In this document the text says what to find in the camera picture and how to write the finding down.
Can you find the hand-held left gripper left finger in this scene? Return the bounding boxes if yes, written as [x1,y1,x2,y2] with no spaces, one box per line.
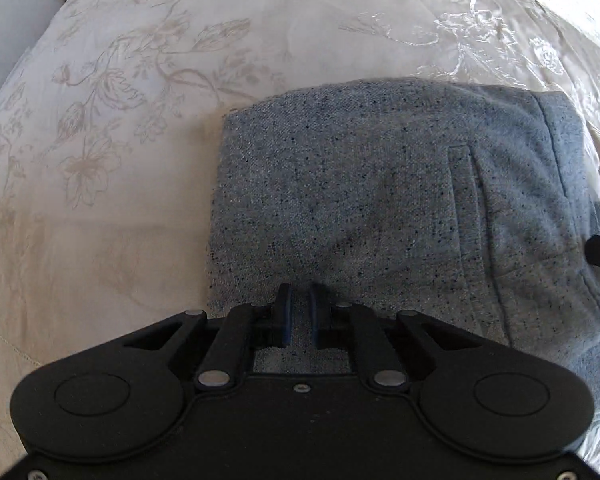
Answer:
[122,283,294,394]

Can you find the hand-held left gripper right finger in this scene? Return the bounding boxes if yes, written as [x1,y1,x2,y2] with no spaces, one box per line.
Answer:
[307,282,482,393]

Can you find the grey speckled pants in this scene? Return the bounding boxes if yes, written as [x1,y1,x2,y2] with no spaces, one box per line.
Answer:
[207,77,600,433]

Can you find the cream floral bedspread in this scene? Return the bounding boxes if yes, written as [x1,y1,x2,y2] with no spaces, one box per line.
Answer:
[0,0,600,480]

